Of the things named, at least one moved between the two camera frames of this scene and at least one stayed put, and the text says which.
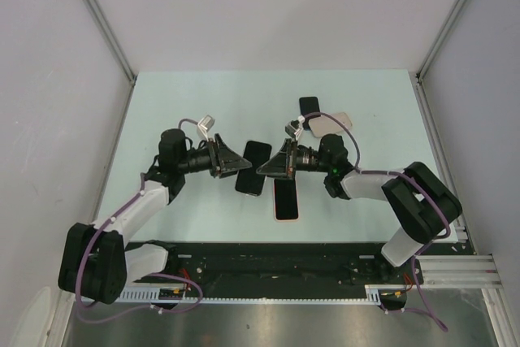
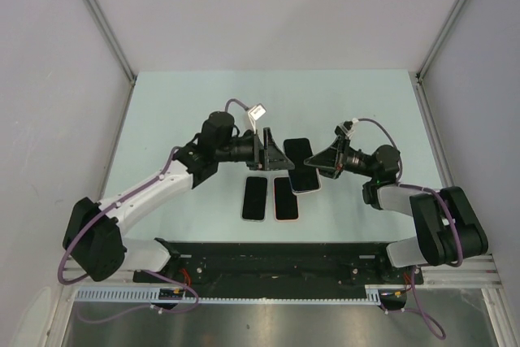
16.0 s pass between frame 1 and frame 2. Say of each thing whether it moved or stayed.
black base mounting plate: stayed
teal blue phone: stayed
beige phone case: moved
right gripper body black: moved
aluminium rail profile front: stayed
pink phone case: stayed
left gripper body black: moved
